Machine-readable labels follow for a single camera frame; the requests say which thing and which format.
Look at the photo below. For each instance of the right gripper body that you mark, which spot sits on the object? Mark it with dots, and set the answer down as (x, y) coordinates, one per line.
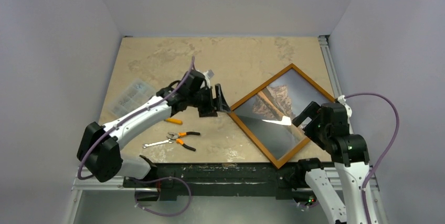
(310, 117)

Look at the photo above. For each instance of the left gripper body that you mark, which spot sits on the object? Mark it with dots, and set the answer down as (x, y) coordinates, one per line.
(203, 99)

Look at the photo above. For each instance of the yellow handled screwdriver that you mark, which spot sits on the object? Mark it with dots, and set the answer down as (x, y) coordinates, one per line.
(174, 121)

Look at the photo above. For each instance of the mountain landscape photo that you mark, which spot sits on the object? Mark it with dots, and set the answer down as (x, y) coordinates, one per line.
(278, 114)

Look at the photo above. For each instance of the wooden picture frame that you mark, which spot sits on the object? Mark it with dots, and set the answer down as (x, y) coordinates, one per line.
(281, 114)

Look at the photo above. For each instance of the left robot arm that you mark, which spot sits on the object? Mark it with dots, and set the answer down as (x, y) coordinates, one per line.
(99, 152)

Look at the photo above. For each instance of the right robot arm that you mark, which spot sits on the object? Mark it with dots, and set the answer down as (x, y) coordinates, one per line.
(350, 157)

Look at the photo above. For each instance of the clear plastic organizer box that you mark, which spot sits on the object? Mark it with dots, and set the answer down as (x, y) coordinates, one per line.
(131, 98)

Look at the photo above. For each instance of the small silver wrench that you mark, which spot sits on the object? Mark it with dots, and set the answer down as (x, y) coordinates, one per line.
(157, 143)

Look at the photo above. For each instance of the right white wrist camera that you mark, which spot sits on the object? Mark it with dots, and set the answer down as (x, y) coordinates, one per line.
(343, 101)

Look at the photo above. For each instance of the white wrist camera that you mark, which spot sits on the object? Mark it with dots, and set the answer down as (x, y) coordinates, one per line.
(343, 101)
(208, 74)

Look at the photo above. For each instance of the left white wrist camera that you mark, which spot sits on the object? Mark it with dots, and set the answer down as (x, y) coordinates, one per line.
(208, 74)

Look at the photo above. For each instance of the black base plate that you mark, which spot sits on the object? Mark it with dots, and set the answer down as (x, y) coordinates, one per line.
(167, 181)

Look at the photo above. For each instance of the aluminium rail frame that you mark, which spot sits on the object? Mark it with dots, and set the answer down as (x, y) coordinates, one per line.
(288, 121)

